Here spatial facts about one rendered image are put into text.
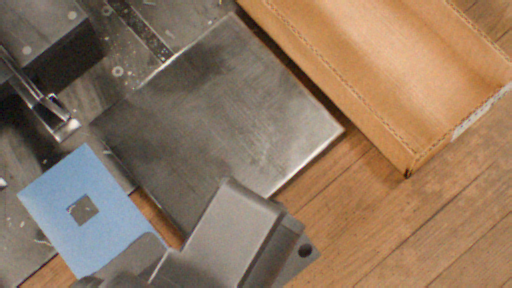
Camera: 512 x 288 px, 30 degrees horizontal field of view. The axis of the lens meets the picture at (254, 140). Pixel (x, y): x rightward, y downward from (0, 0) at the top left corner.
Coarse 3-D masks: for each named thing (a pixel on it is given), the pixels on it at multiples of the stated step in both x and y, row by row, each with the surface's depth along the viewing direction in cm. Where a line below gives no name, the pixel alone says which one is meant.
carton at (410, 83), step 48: (240, 0) 91; (288, 0) 92; (336, 0) 92; (384, 0) 91; (432, 0) 85; (288, 48) 88; (336, 48) 90; (384, 48) 90; (432, 48) 89; (480, 48) 84; (336, 96) 86; (384, 96) 88; (432, 96) 88; (480, 96) 88; (384, 144) 84; (432, 144) 84
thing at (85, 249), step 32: (64, 160) 80; (96, 160) 80; (32, 192) 79; (64, 192) 79; (96, 192) 78; (64, 224) 78; (96, 224) 77; (128, 224) 77; (64, 256) 77; (96, 256) 76
